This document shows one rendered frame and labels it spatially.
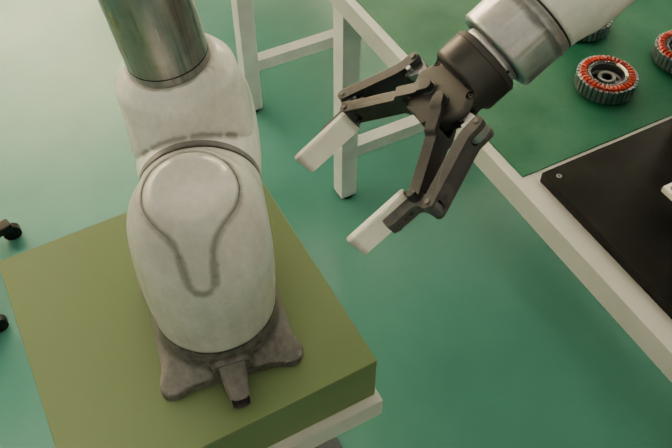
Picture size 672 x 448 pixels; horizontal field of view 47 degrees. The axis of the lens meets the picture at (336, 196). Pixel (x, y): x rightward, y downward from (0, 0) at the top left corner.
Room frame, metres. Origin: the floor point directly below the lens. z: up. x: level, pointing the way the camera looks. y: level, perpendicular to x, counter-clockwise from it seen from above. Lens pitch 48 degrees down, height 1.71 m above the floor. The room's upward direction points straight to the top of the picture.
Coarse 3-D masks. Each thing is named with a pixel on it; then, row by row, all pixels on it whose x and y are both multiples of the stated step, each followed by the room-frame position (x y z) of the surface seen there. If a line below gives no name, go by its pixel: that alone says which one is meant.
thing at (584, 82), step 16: (592, 64) 1.16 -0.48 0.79; (608, 64) 1.17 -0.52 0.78; (624, 64) 1.16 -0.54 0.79; (576, 80) 1.14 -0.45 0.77; (592, 80) 1.11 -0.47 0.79; (608, 80) 1.13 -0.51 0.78; (624, 80) 1.12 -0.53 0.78; (592, 96) 1.09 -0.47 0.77; (608, 96) 1.08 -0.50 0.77; (624, 96) 1.09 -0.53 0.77
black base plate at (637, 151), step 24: (624, 144) 0.96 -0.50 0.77; (648, 144) 0.96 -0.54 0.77; (552, 168) 0.91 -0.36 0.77; (576, 168) 0.91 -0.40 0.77; (600, 168) 0.91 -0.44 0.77; (624, 168) 0.91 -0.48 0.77; (648, 168) 0.91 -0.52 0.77; (552, 192) 0.87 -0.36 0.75; (576, 192) 0.85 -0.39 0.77; (600, 192) 0.85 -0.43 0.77; (624, 192) 0.85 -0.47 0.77; (648, 192) 0.85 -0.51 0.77; (576, 216) 0.81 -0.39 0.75; (600, 216) 0.80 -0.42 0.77; (624, 216) 0.80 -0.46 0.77; (648, 216) 0.80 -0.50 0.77; (600, 240) 0.76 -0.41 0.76; (624, 240) 0.75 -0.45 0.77; (648, 240) 0.75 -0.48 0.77; (624, 264) 0.72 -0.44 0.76; (648, 264) 0.71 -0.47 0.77; (648, 288) 0.67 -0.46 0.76
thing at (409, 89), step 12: (408, 84) 0.60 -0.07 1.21; (420, 84) 0.59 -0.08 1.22; (432, 84) 0.58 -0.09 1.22; (372, 96) 0.61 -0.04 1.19; (384, 96) 0.60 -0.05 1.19; (396, 96) 0.59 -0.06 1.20; (408, 96) 0.59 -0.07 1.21; (348, 108) 0.61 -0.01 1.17; (360, 108) 0.60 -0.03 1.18; (372, 108) 0.60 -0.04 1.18; (384, 108) 0.60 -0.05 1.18; (396, 108) 0.59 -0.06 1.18; (360, 120) 0.61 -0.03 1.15
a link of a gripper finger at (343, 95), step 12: (408, 60) 0.63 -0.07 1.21; (420, 60) 0.63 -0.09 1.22; (384, 72) 0.63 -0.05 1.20; (396, 72) 0.62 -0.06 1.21; (360, 84) 0.63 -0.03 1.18; (372, 84) 0.63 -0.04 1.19; (384, 84) 0.63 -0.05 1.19; (396, 84) 0.63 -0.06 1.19; (348, 96) 0.63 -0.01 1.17; (360, 96) 0.64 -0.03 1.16
